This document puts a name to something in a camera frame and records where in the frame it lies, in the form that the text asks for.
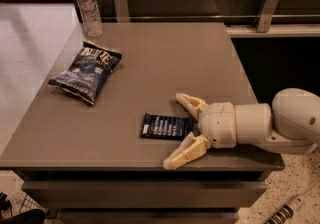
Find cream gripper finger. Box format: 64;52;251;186
176;93;208;120
163;132;211;170

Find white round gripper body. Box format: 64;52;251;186
198;103;237;148

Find blue rxbar blueberry bar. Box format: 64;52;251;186
140;113;193;140

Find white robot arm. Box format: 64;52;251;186
163;88;320;170

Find clear plastic water bottle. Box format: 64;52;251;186
76;0;103;38

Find grey drawer cabinet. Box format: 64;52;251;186
1;23;284;224

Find blue kettle chips bag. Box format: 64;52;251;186
48;40;122;105

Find white power strip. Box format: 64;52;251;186
264;183;320;224

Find horizontal metal rail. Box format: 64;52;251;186
99;13;320;23

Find left metal bracket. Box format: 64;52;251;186
114;0;130;23

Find metal bracket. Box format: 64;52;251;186
114;0;130;23
256;0;279;33

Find right metal bracket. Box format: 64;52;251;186
256;0;279;33

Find wire basket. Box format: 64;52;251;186
19;194;42;213

